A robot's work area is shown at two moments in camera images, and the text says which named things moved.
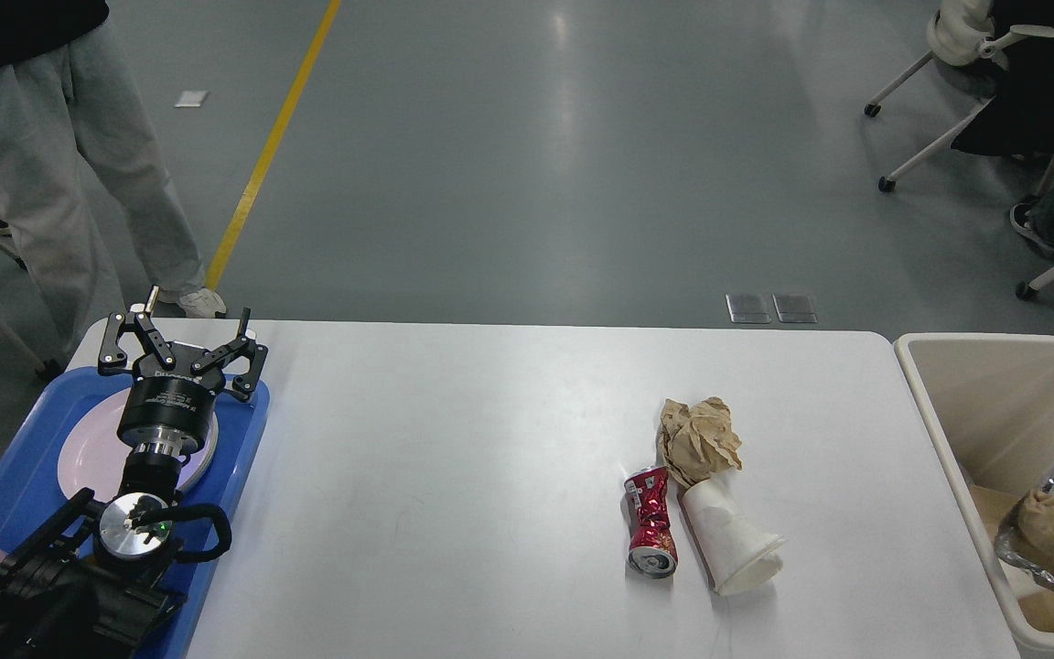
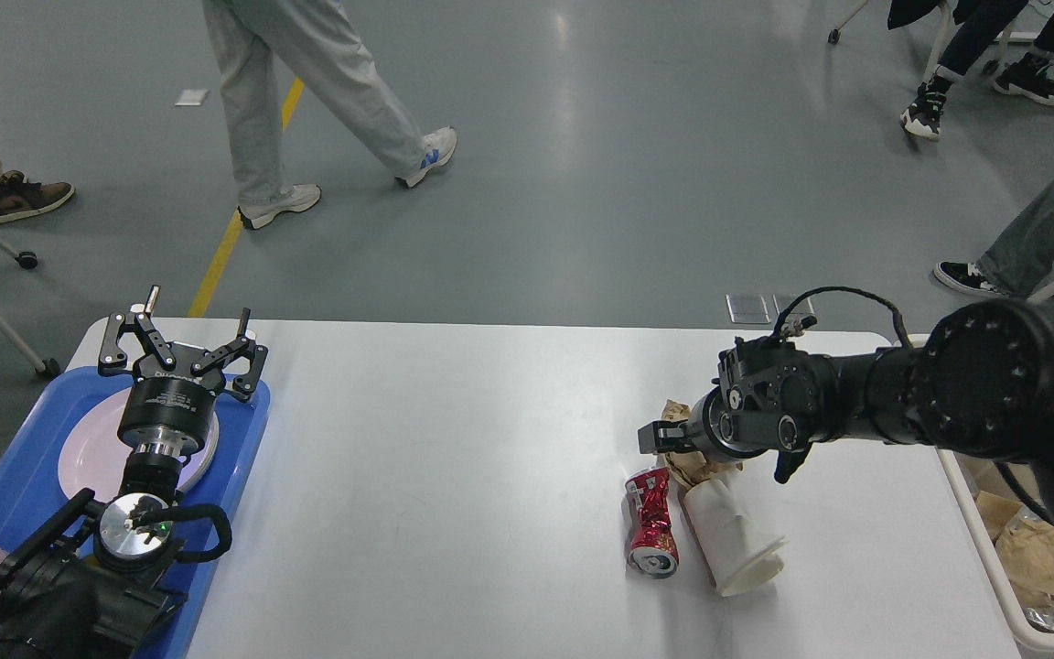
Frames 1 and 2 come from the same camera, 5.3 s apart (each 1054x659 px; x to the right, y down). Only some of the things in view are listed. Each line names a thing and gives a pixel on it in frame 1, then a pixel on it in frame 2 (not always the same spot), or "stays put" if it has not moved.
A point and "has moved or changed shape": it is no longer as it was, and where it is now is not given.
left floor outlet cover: x=747 y=307 stays put
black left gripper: x=166 y=412 stays put
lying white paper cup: x=736 y=552 stays put
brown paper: x=1051 y=531 has moved or changed shape
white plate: x=94 y=458 stays put
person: x=45 y=112 to x=320 y=41
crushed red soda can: x=652 y=550 stays put
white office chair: x=962 y=32 to x=900 y=12
